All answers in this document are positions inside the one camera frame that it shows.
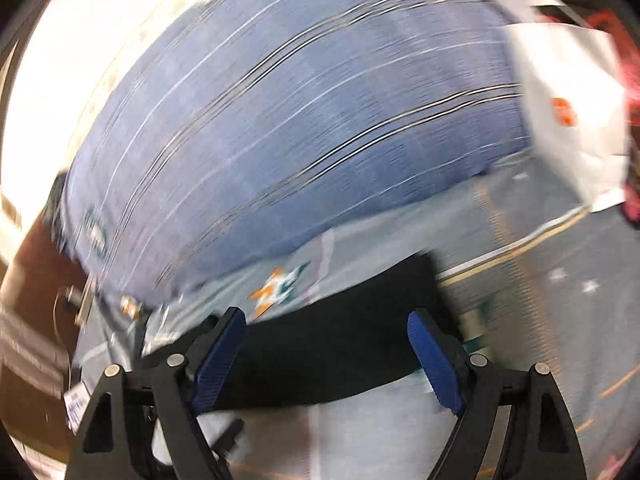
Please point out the black pants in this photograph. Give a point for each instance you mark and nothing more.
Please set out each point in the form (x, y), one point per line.
(325, 340)

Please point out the cream bed headboard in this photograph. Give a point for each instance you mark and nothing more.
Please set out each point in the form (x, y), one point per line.
(75, 60)

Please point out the brown wooden bed frame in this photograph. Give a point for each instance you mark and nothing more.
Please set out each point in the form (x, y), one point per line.
(35, 270)

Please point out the red plastic bag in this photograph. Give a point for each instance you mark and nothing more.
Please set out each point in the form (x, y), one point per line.
(626, 55)

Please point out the white paper bag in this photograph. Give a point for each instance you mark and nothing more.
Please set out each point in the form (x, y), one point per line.
(565, 85)

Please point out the grey star-print bedsheet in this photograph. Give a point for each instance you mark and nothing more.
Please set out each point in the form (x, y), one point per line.
(525, 310)

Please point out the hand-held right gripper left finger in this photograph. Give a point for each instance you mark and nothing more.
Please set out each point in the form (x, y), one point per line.
(219, 360)

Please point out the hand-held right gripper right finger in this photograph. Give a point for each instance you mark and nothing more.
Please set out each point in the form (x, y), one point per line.
(436, 365)

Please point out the blue plaid pillow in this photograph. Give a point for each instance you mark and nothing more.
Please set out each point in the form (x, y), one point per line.
(300, 135)

